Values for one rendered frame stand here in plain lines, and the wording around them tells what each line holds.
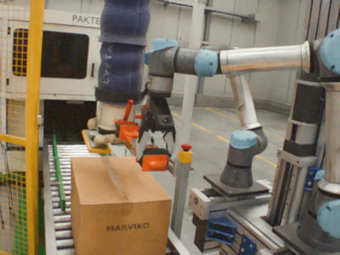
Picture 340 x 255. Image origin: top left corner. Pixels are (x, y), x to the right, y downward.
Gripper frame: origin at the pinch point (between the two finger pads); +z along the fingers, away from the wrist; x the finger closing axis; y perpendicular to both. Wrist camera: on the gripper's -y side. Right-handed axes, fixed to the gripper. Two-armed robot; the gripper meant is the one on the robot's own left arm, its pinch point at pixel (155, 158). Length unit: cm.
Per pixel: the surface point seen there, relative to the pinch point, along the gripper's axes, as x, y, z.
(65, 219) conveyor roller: 23, 89, 72
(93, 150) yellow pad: 13.3, 43.4, 11.9
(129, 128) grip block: 0.9, 31.3, -1.5
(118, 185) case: 0, 47, 30
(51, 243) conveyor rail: 31, 56, 66
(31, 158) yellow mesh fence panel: 44, 97, 34
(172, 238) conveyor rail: -33, 51, 65
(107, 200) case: 7.8, 32.2, 30.2
